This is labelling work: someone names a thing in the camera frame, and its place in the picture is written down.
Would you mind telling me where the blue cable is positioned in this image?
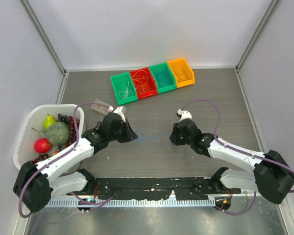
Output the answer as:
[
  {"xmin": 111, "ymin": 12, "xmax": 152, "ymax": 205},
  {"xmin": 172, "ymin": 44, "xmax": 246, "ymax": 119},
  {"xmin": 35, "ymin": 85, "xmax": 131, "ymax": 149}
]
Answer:
[
  {"xmin": 153, "ymin": 70, "xmax": 174, "ymax": 88},
  {"xmin": 136, "ymin": 130, "xmax": 171, "ymax": 148}
]

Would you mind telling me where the white cable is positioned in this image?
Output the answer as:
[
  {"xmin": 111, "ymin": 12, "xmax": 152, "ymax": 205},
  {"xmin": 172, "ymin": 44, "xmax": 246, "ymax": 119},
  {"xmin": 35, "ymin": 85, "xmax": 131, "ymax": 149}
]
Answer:
[{"xmin": 117, "ymin": 80, "xmax": 134, "ymax": 100}]

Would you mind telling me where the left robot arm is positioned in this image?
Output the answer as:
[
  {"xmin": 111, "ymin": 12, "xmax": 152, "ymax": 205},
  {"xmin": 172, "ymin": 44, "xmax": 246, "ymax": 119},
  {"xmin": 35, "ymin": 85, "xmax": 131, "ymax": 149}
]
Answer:
[{"xmin": 13, "ymin": 112, "xmax": 138, "ymax": 218}]

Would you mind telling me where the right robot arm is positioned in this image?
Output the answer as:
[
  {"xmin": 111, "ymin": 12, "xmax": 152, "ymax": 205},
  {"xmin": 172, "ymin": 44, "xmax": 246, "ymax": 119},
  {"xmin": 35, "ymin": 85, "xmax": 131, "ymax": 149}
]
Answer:
[{"xmin": 170, "ymin": 118, "xmax": 294, "ymax": 204}]

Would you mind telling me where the small card box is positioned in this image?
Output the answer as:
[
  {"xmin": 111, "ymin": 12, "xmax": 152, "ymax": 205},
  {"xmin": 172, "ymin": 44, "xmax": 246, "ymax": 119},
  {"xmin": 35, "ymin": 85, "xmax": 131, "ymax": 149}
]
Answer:
[{"xmin": 91, "ymin": 99, "xmax": 114, "ymax": 115}]

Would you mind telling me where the left green bin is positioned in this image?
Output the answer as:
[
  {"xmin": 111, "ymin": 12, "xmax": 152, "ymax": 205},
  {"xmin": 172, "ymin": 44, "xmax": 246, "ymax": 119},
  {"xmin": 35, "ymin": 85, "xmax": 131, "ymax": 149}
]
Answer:
[{"xmin": 110, "ymin": 72, "xmax": 138, "ymax": 106}]

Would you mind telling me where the green bin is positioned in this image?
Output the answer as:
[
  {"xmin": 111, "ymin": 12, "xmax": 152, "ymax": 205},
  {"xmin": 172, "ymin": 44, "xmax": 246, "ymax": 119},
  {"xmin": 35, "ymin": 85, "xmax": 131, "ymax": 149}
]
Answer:
[
  {"xmin": 110, "ymin": 72, "xmax": 138, "ymax": 106},
  {"xmin": 149, "ymin": 62, "xmax": 176, "ymax": 94}
]

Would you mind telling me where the dark grape bunch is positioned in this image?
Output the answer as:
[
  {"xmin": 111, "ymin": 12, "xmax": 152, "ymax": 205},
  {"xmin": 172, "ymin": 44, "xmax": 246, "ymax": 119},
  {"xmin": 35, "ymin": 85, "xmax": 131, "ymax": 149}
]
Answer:
[{"xmin": 57, "ymin": 114, "xmax": 77, "ymax": 147}]

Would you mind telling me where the red bin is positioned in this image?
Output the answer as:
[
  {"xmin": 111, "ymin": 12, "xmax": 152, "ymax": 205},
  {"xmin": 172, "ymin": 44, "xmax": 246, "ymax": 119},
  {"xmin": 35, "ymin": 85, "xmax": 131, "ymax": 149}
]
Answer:
[{"xmin": 130, "ymin": 67, "xmax": 158, "ymax": 99}]

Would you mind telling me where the green melon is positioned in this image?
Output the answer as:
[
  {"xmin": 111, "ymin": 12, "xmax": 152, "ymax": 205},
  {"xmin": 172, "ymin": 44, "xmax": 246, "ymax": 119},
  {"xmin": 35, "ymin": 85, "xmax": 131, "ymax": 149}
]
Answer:
[{"xmin": 45, "ymin": 122, "xmax": 70, "ymax": 145}]

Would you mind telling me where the right green bin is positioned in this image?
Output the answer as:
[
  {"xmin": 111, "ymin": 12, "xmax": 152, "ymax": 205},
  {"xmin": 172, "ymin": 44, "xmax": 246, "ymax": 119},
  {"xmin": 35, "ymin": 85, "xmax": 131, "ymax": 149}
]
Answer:
[{"xmin": 149, "ymin": 62, "xmax": 176, "ymax": 94}]

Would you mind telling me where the orange bin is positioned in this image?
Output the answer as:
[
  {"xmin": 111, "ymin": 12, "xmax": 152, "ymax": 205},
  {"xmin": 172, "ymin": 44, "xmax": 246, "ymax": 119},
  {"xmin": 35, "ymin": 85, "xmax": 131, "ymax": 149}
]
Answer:
[{"xmin": 167, "ymin": 58, "xmax": 195, "ymax": 88}]

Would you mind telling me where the green pear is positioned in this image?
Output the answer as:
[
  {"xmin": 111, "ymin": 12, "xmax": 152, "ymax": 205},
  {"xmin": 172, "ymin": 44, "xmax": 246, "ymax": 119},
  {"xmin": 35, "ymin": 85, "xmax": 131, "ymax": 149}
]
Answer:
[{"xmin": 43, "ymin": 114, "xmax": 56, "ymax": 130}]

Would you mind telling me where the red apple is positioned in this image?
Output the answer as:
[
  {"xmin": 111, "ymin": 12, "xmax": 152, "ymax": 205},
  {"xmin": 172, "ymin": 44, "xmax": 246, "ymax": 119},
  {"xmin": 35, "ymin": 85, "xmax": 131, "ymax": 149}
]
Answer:
[{"xmin": 34, "ymin": 138, "xmax": 52, "ymax": 153}]

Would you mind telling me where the red grape bunch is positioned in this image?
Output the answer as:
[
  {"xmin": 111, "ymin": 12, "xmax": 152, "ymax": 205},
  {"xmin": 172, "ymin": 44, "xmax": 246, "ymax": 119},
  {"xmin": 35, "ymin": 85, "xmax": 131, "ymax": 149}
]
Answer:
[{"xmin": 30, "ymin": 153, "xmax": 49, "ymax": 165}]

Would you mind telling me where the white plastic basket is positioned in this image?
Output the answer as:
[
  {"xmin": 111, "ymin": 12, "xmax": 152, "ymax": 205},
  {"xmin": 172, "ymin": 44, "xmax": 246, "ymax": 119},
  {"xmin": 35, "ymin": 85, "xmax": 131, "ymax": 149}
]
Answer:
[{"xmin": 13, "ymin": 104, "xmax": 76, "ymax": 169}]

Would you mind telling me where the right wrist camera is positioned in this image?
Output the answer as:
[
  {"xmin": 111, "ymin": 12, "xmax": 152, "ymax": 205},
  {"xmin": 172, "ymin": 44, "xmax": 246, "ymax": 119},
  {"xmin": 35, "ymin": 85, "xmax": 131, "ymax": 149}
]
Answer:
[{"xmin": 176, "ymin": 109, "xmax": 192, "ymax": 122}]

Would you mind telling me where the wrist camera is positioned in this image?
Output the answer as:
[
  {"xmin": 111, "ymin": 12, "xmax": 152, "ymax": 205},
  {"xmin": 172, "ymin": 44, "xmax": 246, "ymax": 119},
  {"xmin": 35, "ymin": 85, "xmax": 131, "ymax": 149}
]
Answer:
[
  {"xmin": 108, "ymin": 106, "xmax": 126, "ymax": 122},
  {"xmin": 176, "ymin": 109, "xmax": 192, "ymax": 122}
]

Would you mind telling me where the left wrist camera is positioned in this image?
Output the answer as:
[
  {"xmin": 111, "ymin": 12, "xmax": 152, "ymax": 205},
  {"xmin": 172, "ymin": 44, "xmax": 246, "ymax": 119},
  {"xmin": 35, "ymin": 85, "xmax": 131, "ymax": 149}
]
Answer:
[{"xmin": 108, "ymin": 106, "xmax": 126, "ymax": 122}]

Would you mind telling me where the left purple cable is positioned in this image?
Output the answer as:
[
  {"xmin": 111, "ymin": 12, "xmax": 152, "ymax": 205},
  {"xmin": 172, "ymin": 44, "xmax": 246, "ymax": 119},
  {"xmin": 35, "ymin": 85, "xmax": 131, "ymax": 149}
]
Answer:
[{"xmin": 18, "ymin": 102, "xmax": 113, "ymax": 218}]

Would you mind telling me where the purple cable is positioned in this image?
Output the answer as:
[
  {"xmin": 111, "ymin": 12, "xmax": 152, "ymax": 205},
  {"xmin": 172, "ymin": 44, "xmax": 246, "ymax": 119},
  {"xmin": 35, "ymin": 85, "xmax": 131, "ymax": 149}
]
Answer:
[
  {"xmin": 181, "ymin": 99, "xmax": 294, "ymax": 194},
  {"xmin": 18, "ymin": 102, "xmax": 113, "ymax": 218}
]

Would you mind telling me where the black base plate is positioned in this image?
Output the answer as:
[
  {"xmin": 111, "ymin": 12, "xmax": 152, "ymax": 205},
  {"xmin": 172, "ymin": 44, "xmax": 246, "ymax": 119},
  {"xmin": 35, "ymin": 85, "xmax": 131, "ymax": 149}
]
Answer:
[{"xmin": 73, "ymin": 177, "xmax": 241, "ymax": 201}]

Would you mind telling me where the white cable duct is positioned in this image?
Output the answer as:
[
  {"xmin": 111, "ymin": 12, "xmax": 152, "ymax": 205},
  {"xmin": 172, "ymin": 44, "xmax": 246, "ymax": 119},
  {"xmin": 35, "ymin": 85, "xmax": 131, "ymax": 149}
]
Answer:
[{"xmin": 46, "ymin": 197, "xmax": 216, "ymax": 208}]

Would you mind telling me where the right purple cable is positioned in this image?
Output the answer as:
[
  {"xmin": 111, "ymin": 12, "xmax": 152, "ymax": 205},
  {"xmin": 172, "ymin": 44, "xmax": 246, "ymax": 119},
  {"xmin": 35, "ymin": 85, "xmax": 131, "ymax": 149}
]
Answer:
[{"xmin": 181, "ymin": 99, "xmax": 294, "ymax": 194}]

